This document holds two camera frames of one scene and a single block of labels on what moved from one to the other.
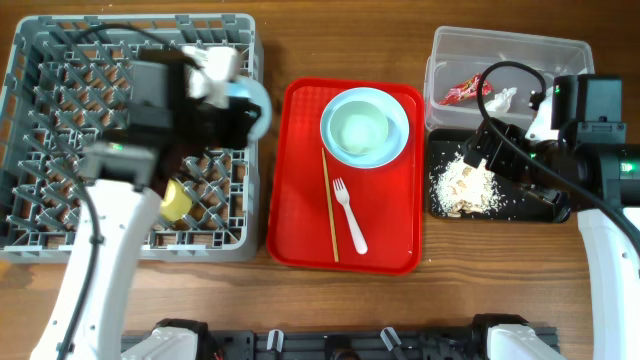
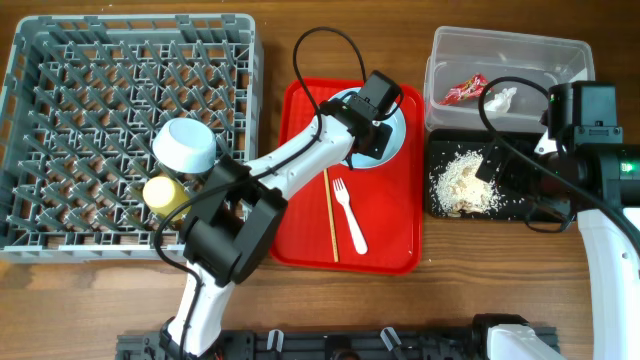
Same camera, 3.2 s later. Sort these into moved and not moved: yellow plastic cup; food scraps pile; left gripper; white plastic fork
Moved: left gripper
Not moved: yellow plastic cup; white plastic fork; food scraps pile
